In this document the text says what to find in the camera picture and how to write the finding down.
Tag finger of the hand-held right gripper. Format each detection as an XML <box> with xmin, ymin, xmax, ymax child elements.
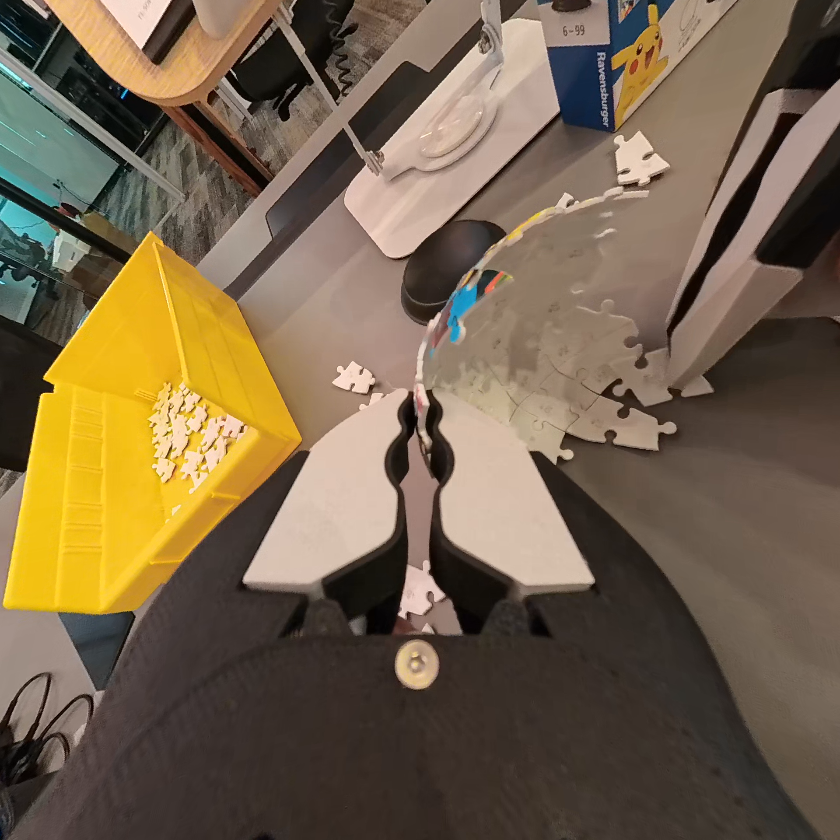
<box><xmin>665</xmin><ymin>87</ymin><xmax>807</xmax><ymax>345</ymax></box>
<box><xmin>668</xmin><ymin>97</ymin><xmax>840</xmax><ymax>388</ymax></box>

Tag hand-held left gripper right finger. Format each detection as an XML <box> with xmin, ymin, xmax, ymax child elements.
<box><xmin>420</xmin><ymin>394</ymin><xmax>596</xmax><ymax>621</ymax></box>

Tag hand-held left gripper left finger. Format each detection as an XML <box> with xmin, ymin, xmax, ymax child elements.
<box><xmin>243</xmin><ymin>387</ymin><xmax>417</xmax><ymax>621</ymax></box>

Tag partly built puzzle ball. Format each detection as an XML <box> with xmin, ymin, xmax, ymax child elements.
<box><xmin>413</xmin><ymin>185</ymin><xmax>716</xmax><ymax>466</ymax></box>

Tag pile of small puzzle pieces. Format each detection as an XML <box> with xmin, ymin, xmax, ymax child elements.
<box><xmin>150</xmin><ymin>382</ymin><xmax>249</xmax><ymax>494</ymax></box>

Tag blue puzzle box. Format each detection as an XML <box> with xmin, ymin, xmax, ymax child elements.
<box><xmin>537</xmin><ymin>0</ymin><xmax>739</xmax><ymax>132</ymax></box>

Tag black dome ball stand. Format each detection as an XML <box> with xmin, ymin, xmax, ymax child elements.
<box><xmin>400</xmin><ymin>220</ymin><xmax>509</xmax><ymax>322</ymax></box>

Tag yellow plastic bin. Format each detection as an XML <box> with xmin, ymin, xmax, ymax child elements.
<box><xmin>3</xmin><ymin>231</ymin><xmax>303</xmax><ymax>614</ymax></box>

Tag black office chair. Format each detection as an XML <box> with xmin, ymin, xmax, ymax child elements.
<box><xmin>230</xmin><ymin>0</ymin><xmax>361</xmax><ymax>122</ymax></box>

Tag wooden table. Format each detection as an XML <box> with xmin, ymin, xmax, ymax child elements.
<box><xmin>42</xmin><ymin>0</ymin><xmax>283</xmax><ymax>107</ymax></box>

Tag white device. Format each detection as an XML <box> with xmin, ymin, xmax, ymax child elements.
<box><xmin>193</xmin><ymin>0</ymin><xmax>249</xmax><ymax>37</ymax></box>

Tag white paper sign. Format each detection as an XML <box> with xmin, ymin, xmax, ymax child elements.
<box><xmin>98</xmin><ymin>0</ymin><xmax>198</xmax><ymax>50</ymax></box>

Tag black cables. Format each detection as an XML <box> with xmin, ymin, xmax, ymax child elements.
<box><xmin>0</xmin><ymin>672</ymin><xmax>96</xmax><ymax>788</ymax></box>

